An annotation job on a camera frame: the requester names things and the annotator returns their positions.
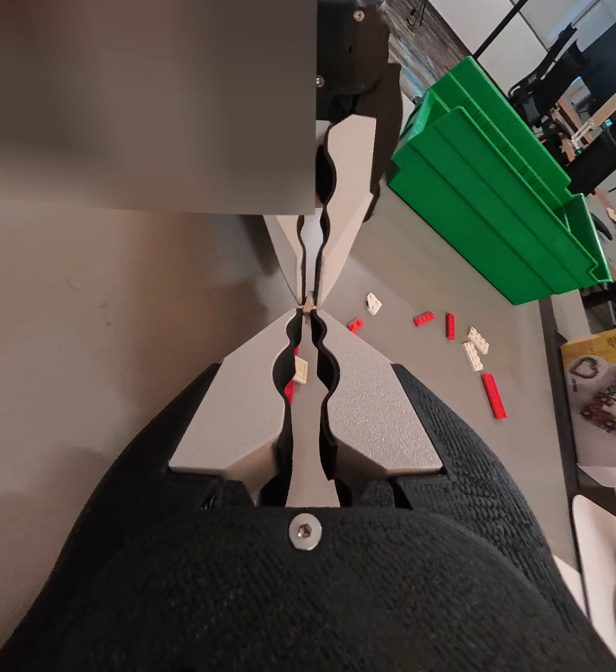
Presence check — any green plastic bin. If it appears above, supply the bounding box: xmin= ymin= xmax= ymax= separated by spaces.
xmin=447 ymin=55 xmax=572 ymax=192
xmin=400 ymin=86 xmax=587 ymax=211
xmin=388 ymin=106 xmax=614 ymax=306

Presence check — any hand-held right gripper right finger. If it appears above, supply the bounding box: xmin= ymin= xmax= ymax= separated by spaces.
xmin=309 ymin=309 xmax=444 ymax=494

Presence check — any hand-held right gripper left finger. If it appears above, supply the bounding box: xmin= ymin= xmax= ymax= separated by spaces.
xmin=168 ymin=309 xmax=304 ymax=505

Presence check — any white tray with holder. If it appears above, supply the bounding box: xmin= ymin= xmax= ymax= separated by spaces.
xmin=572 ymin=493 xmax=616 ymax=672

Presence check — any lego set box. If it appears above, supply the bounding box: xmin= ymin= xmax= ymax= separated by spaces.
xmin=560 ymin=323 xmax=616 ymax=489

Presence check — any black office chair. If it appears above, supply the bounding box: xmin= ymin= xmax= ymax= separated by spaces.
xmin=508 ymin=23 xmax=584 ymax=124

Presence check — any red and white lego assembly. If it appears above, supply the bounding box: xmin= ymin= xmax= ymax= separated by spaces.
xmin=284 ymin=345 xmax=309 ymax=405

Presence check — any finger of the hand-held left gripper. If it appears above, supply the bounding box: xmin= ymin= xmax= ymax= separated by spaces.
xmin=312 ymin=115 xmax=378 ymax=306
xmin=263 ymin=214 xmax=310 ymax=305

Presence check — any long red lego plate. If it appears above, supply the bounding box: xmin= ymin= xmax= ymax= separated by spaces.
xmin=480 ymin=373 xmax=508 ymax=421

